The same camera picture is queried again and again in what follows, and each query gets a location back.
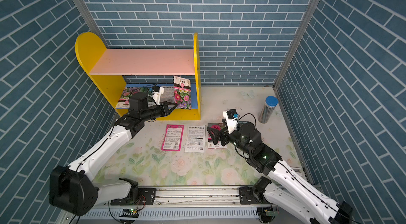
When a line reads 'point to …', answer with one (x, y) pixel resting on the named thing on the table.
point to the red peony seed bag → (218, 127)
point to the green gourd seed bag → (144, 89)
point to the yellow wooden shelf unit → (164, 83)
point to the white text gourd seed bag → (195, 142)
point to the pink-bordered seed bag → (173, 138)
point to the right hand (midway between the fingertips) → (217, 125)
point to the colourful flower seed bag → (182, 92)
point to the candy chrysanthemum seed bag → (123, 101)
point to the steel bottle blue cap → (270, 102)
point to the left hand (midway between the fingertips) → (181, 106)
